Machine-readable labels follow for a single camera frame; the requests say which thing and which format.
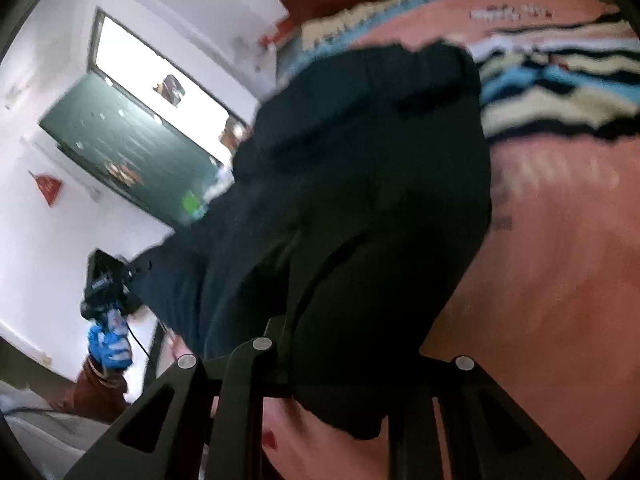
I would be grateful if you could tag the pink striped printed blanket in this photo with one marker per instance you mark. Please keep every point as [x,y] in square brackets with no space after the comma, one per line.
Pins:
[550,260]

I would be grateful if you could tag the green plastic object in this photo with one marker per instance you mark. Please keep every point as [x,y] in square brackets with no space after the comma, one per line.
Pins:
[192,205]

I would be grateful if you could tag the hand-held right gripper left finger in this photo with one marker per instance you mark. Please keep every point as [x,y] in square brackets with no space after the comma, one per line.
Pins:
[240,385]

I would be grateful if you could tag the red door decoration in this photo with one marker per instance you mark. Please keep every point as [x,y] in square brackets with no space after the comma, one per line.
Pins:
[119,171]

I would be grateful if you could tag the orange box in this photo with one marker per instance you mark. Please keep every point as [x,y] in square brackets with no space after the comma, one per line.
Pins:
[275,34]

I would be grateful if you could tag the grey white cloth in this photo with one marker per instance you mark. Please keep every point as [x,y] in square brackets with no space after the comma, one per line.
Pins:
[45,440]

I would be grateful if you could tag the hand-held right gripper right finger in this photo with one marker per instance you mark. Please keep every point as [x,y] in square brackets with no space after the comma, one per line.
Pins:
[475,410]

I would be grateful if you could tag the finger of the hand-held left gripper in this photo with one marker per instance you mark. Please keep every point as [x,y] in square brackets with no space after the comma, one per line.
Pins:
[140,267]

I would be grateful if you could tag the black hooded jacket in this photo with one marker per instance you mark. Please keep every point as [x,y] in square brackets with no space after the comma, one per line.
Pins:
[350,200]

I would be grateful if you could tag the red triangular wall sticker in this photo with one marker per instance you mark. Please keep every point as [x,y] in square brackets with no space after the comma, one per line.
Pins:
[48,187]

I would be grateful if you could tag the person's left hand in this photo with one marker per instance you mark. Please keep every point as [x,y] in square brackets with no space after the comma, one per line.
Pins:
[111,342]

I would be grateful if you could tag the person's left forearm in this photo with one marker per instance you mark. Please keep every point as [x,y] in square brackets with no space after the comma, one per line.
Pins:
[95,395]

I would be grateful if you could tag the green door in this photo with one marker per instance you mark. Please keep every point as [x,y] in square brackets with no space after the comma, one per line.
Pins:
[125,140]

